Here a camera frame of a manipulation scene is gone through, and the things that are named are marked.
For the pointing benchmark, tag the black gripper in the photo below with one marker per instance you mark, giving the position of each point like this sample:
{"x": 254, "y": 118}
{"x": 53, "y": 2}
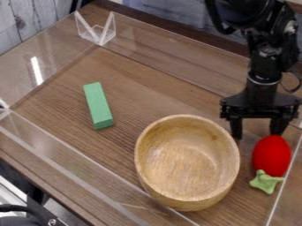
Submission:
{"x": 260, "y": 101}

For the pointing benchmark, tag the red plush strawberry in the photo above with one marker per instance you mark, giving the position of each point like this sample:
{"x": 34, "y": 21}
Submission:
{"x": 272, "y": 156}

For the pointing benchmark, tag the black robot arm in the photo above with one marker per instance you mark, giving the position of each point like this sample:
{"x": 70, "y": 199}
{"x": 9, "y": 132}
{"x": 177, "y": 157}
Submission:
{"x": 268, "y": 23}

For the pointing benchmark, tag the wooden bowl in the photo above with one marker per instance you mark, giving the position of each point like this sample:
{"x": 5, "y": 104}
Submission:
{"x": 188, "y": 162}

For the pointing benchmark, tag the green rectangular block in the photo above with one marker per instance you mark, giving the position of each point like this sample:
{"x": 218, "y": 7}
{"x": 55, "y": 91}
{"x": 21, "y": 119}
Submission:
{"x": 98, "y": 106}

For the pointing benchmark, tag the black metal bracket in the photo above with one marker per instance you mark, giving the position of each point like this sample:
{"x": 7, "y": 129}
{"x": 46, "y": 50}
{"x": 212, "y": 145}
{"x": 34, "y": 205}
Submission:
{"x": 42, "y": 215}

